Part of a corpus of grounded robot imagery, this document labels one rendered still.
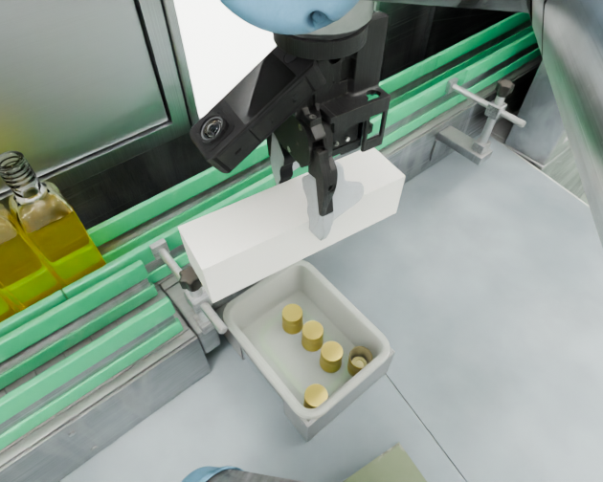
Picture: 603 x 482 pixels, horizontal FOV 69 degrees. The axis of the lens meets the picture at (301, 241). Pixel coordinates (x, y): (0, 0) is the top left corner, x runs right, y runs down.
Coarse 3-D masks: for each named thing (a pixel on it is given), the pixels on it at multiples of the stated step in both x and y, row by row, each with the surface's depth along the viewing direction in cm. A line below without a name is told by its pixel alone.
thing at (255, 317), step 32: (256, 288) 70; (288, 288) 76; (320, 288) 73; (224, 320) 67; (256, 320) 75; (320, 320) 75; (352, 320) 69; (256, 352) 64; (288, 352) 71; (320, 352) 71; (384, 352) 64; (288, 384) 68; (352, 384) 61; (320, 416) 59
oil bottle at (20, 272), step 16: (0, 208) 48; (0, 224) 47; (16, 224) 50; (0, 240) 47; (16, 240) 48; (0, 256) 48; (16, 256) 50; (32, 256) 51; (0, 272) 50; (16, 272) 51; (32, 272) 52; (48, 272) 54; (0, 288) 51; (16, 288) 52; (32, 288) 54; (48, 288) 55; (16, 304) 54; (32, 304) 55
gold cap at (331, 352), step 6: (330, 342) 68; (336, 342) 68; (324, 348) 67; (330, 348) 67; (336, 348) 67; (342, 348) 67; (324, 354) 66; (330, 354) 66; (336, 354) 66; (342, 354) 66; (324, 360) 66; (330, 360) 66; (336, 360) 66; (324, 366) 68; (330, 366) 67; (336, 366) 68; (330, 372) 69
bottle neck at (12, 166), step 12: (0, 156) 45; (12, 156) 46; (0, 168) 44; (12, 168) 44; (24, 168) 45; (12, 180) 45; (24, 180) 46; (36, 180) 47; (24, 192) 47; (36, 192) 48
